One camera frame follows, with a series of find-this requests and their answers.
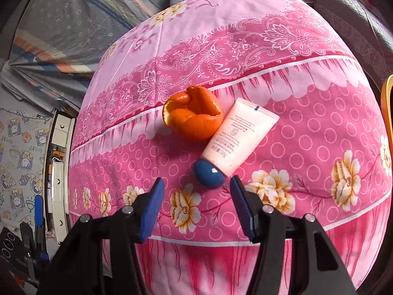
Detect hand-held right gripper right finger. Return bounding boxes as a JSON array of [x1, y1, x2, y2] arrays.
[[230, 175, 358, 295]]

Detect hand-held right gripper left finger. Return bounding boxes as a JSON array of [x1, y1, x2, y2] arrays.
[[37, 177, 166, 295]]

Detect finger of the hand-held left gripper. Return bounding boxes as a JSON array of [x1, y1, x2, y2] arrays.
[[34, 195, 46, 255]]

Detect pink tube with blue cap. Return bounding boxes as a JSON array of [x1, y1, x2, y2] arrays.
[[193, 98, 281, 189]]

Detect yellow-rimmed black trash bin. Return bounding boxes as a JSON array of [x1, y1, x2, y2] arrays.
[[380, 74, 393, 148]]

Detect white framed panel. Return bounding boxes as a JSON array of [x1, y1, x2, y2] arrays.
[[43, 109, 77, 246]]

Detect cartoon printed cloth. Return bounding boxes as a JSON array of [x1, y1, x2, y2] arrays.
[[0, 107, 54, 231]]

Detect orange peel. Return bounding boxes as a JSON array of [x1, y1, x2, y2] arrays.
[[163, 85, 224, 142]]

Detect pink floral blanket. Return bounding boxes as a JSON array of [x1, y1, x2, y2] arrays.
[[69, 0, 393, 295]]

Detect stack of white papers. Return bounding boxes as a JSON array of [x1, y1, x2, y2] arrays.
[[0, 61, 83, 117]]

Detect folded striped blanket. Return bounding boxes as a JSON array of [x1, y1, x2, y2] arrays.
[[9, 0, 160, 111]]

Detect grey quilted sofa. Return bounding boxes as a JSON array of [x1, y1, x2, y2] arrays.
[[170, 0, 393, 87]]

